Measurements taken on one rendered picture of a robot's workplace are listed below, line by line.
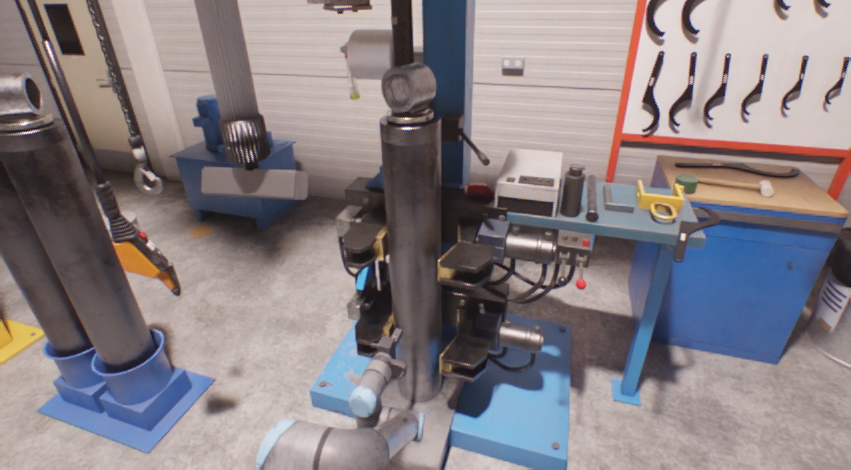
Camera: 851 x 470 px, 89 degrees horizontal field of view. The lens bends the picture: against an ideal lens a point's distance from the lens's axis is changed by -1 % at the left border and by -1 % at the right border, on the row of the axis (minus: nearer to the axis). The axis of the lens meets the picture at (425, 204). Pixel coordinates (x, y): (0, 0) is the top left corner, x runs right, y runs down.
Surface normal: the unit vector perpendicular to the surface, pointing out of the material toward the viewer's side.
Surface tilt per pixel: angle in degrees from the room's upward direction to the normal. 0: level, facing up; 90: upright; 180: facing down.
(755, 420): 0
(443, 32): 90
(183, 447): 0
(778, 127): 90
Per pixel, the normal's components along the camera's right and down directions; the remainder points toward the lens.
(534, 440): -0.02, -0.89
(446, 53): -0.30, 0.44
